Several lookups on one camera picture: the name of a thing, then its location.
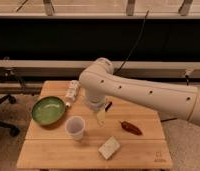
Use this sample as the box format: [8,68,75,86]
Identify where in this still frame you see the beige sponge block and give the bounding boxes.
[98,136,120,160]

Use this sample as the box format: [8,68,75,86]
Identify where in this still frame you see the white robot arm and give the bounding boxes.
[79,58,200,126]

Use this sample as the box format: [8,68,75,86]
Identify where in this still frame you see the black floor cable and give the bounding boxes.
[160,116,178,123]

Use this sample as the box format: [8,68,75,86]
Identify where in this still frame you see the green bowl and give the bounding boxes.
[32,96,66,126]

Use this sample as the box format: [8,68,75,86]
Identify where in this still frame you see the dried red chili pepper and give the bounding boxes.
[121,121,142,135]

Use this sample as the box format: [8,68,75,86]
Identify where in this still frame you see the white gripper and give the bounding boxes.
[85,91,106,126]

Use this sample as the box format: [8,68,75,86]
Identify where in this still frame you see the black hanging cable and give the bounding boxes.
[112,9,150,76]

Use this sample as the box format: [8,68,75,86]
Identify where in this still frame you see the clear plastic bottle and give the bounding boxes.
[65,80,80,108]

